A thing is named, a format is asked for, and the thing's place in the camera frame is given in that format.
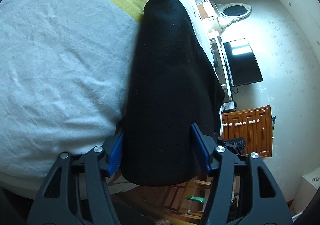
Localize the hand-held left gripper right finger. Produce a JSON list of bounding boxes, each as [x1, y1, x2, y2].
[[190, 122, 293, 225]]

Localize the black studded pants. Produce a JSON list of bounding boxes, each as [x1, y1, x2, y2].
[[117, 0, 225, 187]]

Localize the white dressing table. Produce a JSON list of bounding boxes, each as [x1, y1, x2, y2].
[[194, 0, 223, 33]]

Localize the white storage box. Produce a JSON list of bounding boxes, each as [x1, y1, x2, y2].
[[299, 172, 320, 215]]

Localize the black flat television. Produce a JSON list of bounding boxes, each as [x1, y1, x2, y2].
[[222, 38, 264, 87]]

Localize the brown wooden drawer cabinet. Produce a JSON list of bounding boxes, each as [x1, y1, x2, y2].
[[221, 105, 273, 158]]

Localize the white oval vanity mirror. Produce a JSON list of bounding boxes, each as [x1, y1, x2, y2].
[[212, 2, 252, 31]]

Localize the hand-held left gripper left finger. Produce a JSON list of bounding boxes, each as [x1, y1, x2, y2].
[[27, 129, 125, 225]]

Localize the bed with patterned sheet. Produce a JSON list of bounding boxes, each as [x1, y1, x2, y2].
[[0, 0, 225, 199]]

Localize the white television stand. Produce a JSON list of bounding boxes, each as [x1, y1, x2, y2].
[[207, 28, 234, 98]]

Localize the wooden stool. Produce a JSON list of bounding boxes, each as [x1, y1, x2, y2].
[[164, 180, 213, 215]]

